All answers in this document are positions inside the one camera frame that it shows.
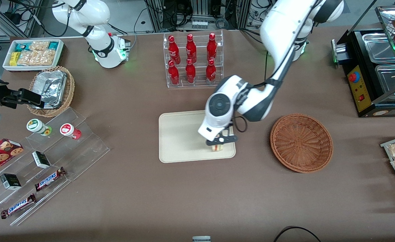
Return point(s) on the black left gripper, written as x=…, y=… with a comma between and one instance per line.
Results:
x=231, y=124

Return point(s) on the triangular sandwich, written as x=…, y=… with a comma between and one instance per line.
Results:
x=218, y=148

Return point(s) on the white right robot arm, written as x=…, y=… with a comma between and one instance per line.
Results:
x=94, y=15

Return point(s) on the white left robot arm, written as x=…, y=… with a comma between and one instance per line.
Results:
x=279, y=30

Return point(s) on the aluminium foil tray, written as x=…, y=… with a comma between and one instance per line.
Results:
x=51, y=87

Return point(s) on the light wicker basket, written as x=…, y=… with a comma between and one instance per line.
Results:
x=70, y=90

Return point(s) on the beige plastic tray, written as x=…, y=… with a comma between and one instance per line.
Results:
x=180, y=137

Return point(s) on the brown wicker basket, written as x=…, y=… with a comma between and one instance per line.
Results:
x=301, y=143

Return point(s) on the green lidded cup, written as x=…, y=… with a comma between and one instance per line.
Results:
x=36, y=126

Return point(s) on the large clear cracker bag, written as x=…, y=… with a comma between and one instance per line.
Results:
x=37, y=57

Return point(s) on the yellow snack pack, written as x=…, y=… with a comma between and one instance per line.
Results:
x=14, y=58

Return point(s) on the red lidded cup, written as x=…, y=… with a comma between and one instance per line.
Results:
x=68, y=130

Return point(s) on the white snack bin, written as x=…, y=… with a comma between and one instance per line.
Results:
x=7, y=62

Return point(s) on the teal snack pack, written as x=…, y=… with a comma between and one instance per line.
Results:
x=22, y=47
x=53, y=45

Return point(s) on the small clear cracker bag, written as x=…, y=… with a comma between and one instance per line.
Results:
x=39, y=45

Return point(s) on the small black box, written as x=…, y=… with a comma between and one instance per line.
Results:
x=10, y=181
x=41, y=159

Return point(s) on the clear acrylic bottle rack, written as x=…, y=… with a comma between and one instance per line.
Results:
x=199, y=84

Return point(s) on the clear acrylic stepped display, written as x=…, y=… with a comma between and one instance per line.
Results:
x=83, y=148

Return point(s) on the red cola bottle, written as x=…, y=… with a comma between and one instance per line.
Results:
x=191, y=48
x=211, y=47
x=173, y=74
x=173, y=50
x=211, y=72
x=190, y=72

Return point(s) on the snickers bar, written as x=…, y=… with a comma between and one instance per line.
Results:
x=17, y=206
x=49, y=179

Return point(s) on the grey device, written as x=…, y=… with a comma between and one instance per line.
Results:
x=201, y=239

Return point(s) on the white power strip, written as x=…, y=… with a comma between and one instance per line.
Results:
x=199, y=24

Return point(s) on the black food warmer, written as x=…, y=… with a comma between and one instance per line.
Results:
x=357, y=95

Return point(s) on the red emergency button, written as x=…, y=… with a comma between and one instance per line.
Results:
x=353, y=77

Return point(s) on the large steel pan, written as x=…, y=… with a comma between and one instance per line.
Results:
x=389, y=82

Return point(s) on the small steel pan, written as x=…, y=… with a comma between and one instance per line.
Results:
x=379, y=48

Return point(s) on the aluminium frame rack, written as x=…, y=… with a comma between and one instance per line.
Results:
x=202, y=8

